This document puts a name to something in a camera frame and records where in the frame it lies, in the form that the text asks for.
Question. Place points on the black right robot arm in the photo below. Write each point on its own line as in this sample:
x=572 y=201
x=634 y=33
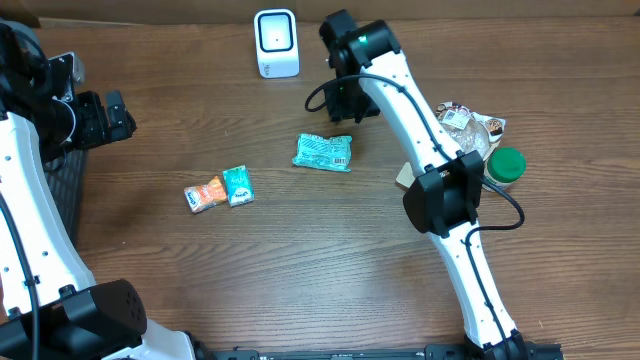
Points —
x=373 y=77

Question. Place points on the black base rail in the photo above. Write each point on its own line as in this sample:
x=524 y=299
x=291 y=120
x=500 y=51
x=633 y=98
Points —
x=325 y=355

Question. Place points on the teal snack packet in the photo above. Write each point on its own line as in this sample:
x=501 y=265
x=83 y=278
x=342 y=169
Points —
x=330 y=154

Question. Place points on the grey plastic mesh basket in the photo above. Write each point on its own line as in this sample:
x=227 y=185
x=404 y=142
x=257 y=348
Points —
x=65 y=195

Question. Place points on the beige brown snack bag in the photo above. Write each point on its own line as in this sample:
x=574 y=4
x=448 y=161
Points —
x=472 y=131

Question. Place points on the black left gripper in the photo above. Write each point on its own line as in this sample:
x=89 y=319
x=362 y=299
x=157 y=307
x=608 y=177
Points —
x=102 y=132

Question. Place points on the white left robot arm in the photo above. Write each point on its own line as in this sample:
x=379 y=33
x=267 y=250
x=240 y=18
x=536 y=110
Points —
x=55 y=307

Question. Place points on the white barcode scanner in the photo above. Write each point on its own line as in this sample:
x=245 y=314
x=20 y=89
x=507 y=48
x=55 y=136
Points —
x=277 y=52

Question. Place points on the green lid jar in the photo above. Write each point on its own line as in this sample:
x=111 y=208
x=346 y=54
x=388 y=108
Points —
x=504 y=167

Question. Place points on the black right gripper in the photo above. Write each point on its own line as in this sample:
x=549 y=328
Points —
x=343 y=110

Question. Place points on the small teal white packet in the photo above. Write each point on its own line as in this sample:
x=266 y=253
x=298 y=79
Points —
x=238 y=185

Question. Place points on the orange snack packet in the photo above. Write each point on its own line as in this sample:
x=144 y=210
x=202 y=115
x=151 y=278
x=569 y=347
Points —
x=203 y=197

